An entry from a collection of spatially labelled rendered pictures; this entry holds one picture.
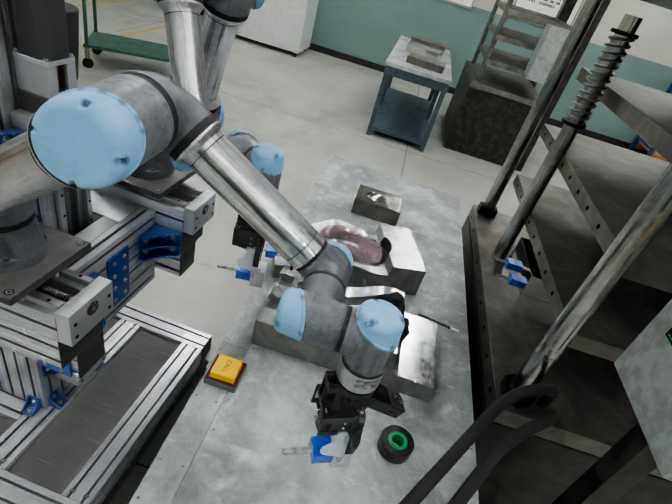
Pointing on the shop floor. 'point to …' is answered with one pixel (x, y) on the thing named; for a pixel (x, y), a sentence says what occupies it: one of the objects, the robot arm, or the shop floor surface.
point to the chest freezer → (282, 24)
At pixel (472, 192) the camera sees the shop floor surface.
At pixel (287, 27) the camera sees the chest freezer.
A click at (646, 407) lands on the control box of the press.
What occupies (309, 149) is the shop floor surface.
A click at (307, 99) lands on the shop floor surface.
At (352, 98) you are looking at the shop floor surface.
